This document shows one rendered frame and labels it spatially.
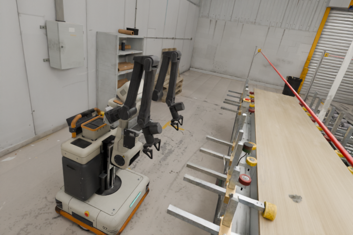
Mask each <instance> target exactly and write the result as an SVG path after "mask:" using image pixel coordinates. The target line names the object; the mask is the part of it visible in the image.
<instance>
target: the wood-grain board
mask: <svg viewBox="0 0 353 235"><path fill-rule="evenodd" d="M254 100H255V101H254V104H255V106H254V110H255V112H254V116H255V144H256V160H257V164H256V178H257V201H260V202H262V203H264V202H265V201H267V202H270V203H272V204H275V205H276V206H277V215H276V218H275V220H274V221H272V220H270V219H267V218H265V217H263V216H262V212H261V211H259V210H258V235H353V175H352V173H351V172H350V171H349V169H348V168H347V167H346V165H345V164H344V163H343V161H342V160H341V159H340V157H339V156H338V155H337V153H336V152H335V151H334V149H333V148H332V147H331V145H330V144H329V143H328V142H327V140H326V139H325V138H324V136H323V135H322V134H321V132H320V131H319V129H318V128H317V127H316V125H315V124H314V123H313V121H312V120H311V119H310V118H309V116H308V115H307V114H306V112H305V111H304V110H303V108H302V107H301V106H300V104H299V103H298V102H297V100H296V99H295V98H294V97H291V96H288V95H283V94H279V93H274V92H269V91H265V90H260V89H256V88H254ZM288 194H291V195H294V194H296V195H298V196H302V201H300V203H296V202H293V200H292V199H291V198H289V196H288Z"/></svg>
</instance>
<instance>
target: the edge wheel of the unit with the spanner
mask: <svg viewBox="0 0 353 235"><path fill-rule="evenodd" d="M238 180H239V182H240V183H241V184H242V185H244V186H249V185H250V183H251V181H252V180H251V178H250V177H249V176H248V175H246V174H240V176H239V178H238Z"/></svg>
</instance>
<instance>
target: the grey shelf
mask: <svg viewBox="0 0 353 235"><path fill-rule="evenodd" d="M122 40H125V45H130V46H131V48H130V49H125V51H122V50H121V49H120V50H119V45H121V43H122ZM142 41H143V43H142ZM143 50H144V36H139V35H127V34H121V33H111V32H102V31H97V108H98V109H100V110H101V111H105V108H107V107H108V106H107V105H108V101H109V100H110V99H113V98H115V97H116V95H117V91H118V90H119V89H117V84H118V80H121V79H125V78H127V80H128V81H130V80H131V76H132V71H133V69H129V70H124V71H119V72H118V63H119V62H125V61H127V62H130V63H134V60H133V57H134V56H140V55H143Z"/></svg>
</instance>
